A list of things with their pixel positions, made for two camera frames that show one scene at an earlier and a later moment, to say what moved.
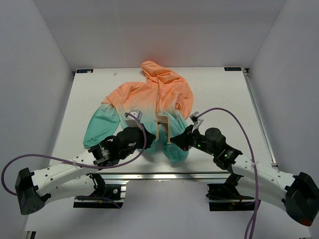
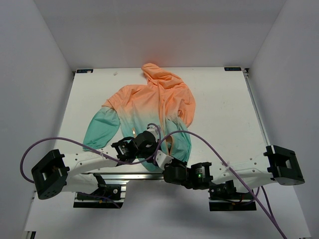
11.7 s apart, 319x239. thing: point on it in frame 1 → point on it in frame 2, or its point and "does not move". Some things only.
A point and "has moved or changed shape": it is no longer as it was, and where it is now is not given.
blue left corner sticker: x=84 y=71 does not move
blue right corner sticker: x=234 y=68 does not move
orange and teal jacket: x=165 y=100 has moved or changed shape
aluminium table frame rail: x=261 y=123 does not move
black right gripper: x=183 y=141 → x=176 y=160
